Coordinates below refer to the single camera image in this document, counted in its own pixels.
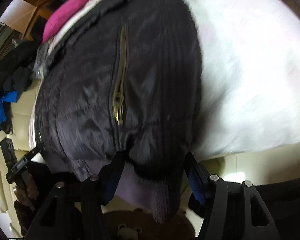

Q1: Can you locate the black quilted jacket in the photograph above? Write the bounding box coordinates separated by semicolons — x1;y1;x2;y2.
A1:
34;0;202;223

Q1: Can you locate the dark clothes pile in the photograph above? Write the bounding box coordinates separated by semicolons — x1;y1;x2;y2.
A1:
0;41;41;98

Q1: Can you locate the left hand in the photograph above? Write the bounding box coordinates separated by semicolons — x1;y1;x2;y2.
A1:
13;171;39;211

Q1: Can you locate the blue garment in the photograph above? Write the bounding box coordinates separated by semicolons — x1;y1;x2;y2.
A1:
0;90;20;134

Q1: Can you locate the grey folded garment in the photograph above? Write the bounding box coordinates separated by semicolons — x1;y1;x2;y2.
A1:
33;42;50;79

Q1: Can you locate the wooden chair with beige seat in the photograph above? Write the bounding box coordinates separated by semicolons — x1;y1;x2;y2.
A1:
0;0;63;41

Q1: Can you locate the magenta pillow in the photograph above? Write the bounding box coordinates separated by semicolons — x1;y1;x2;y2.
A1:
42;0;89;43

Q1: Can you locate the pale pink bed blanket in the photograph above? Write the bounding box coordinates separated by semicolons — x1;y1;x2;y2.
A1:
27;0;300;160

